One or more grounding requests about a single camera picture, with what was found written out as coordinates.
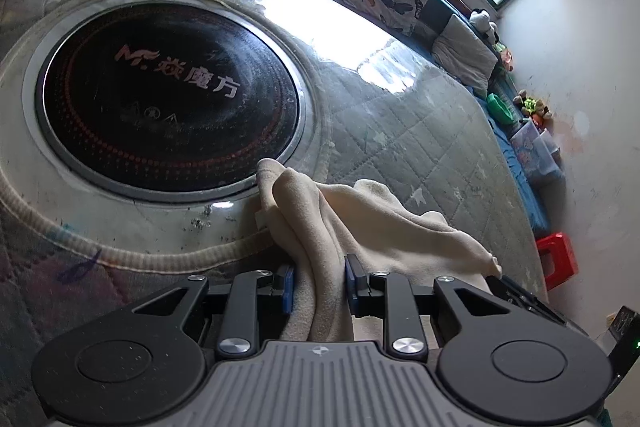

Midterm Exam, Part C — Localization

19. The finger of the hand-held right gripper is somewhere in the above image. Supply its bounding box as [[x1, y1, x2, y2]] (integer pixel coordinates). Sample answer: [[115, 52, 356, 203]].
[[492, 274, 568, 325]]

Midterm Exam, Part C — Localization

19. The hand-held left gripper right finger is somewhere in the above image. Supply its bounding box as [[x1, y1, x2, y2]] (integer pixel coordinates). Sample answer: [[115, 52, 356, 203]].
[[345, 255, 566, 358]]

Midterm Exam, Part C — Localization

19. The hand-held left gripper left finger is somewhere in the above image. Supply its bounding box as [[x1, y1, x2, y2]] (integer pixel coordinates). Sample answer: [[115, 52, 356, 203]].
[[132, 265, 296, 355]]

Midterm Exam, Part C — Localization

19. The cream fleece garment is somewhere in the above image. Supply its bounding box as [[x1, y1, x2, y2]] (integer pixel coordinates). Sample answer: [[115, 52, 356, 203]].
[[255, 158, 503, 343]]

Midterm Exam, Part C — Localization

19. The red plastic stool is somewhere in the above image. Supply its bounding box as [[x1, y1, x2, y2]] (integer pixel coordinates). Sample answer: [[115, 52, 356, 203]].
[[536, 233, 580, 292]]

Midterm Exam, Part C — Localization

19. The blue sofa cover cloth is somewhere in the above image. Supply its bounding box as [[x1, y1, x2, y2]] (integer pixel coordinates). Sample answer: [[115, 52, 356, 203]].
[[472, 97, 551, 233]]

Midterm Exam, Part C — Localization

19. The clear plastic storage box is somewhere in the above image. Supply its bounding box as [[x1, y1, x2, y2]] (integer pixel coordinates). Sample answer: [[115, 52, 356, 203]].
[[509, 126, 565, 186]]

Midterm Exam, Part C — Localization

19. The green plastic bowl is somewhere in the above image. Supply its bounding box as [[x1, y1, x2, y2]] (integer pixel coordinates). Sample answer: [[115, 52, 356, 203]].
[[486, 93, 517, 126]]

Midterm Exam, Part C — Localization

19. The group of small plush toys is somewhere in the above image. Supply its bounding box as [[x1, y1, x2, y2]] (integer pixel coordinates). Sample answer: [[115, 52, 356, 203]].
[[512, 89, 555, 128]]

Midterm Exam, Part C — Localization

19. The round black induction cooktop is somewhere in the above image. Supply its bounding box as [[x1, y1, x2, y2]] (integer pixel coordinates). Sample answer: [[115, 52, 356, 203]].
[[32, 7, 308, 202]]

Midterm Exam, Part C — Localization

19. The green and orange toy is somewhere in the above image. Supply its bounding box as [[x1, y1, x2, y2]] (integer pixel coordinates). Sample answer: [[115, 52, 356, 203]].
[[495, 42, 516, 72]]

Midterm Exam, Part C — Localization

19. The grey cushion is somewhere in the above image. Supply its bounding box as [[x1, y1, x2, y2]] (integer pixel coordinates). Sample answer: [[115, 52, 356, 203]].
[[431, 13, 499, 96]]

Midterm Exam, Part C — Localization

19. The panda plush toy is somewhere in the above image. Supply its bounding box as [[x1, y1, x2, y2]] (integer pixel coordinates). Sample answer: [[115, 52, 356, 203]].
[[469, 8, 501, 45]]

